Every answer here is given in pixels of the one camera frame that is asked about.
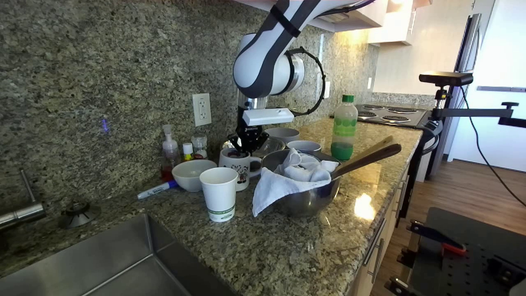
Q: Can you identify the white wall power outlet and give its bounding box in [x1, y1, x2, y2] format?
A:
[191, 92, 214, 128]

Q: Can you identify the clear pump soap dispenser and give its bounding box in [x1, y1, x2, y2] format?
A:
[159, 123, 182, 181]

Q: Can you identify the dark wooden spoon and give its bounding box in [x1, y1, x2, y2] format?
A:
[330, 141, 403, 181]

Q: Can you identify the metal cabinet door handle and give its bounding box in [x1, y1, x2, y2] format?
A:
[360, 215, 388, 270]

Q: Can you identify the white blue marker pen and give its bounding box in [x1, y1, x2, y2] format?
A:
[136, 179, 181, 201]

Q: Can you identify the red handled clamp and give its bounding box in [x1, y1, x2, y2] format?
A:
[408, 219, 470, 260]

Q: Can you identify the black stove top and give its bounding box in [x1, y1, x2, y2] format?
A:
[355, 102, 432, 128]

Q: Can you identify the black camera on stand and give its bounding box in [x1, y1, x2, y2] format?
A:
[417, 71, 475, 87]

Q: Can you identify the small white capped bottle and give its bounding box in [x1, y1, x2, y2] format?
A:
[181, 141, 196, 163]

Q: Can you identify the thin black hanging cable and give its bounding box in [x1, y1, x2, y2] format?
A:
[457, 84, 526, 210]

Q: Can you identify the shiny steel mixing bowl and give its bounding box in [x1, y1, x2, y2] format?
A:
[266, 127, 301, 145]

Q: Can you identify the stainless steel sink basin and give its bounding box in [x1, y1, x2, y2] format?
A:
[0, 212, 237, 296]

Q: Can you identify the white paper cup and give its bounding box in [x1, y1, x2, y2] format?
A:
[197, 166, 240, 224]

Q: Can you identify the curved chrome kitchen faucet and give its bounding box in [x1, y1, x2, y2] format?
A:
[0, 166, 49, 232]

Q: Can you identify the wide white ceramic bowl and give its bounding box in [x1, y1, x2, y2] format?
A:
[171, 158, 219, 194]

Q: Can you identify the white refrigerator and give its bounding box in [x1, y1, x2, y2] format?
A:
[445, 0, 526, 174]

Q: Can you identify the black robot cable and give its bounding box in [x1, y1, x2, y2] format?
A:
[284, 46, 329, 118]

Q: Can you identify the clear bottle with green cap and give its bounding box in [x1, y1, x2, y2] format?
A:
[329, 94, 360, 163]

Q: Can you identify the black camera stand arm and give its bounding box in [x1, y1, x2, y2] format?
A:
[399, 84, 526, 220]

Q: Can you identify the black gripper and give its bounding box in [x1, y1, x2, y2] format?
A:
[228, 107, 271, 156]

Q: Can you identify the white printed mug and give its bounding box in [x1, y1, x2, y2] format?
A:
[219, 145, 265, 192]

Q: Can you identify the white dish cloth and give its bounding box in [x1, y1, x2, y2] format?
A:
[251, 146, 342, 219]

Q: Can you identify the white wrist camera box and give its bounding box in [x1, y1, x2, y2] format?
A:
[242, 107, 296, 128]

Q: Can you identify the stainless steel pot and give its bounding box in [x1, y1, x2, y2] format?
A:
[261, 148, 342, 219]

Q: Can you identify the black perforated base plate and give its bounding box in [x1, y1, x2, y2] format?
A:
[385, 205, 526, 296]

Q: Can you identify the white cabinet above stove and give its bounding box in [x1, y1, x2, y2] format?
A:
[366, 0, 419, 48]

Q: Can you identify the light wooden spoon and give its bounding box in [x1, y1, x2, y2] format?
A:
[350, 135, 396, 163]

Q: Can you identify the small clear glass jar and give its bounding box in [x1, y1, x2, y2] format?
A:
[191, 130, 210, 161]

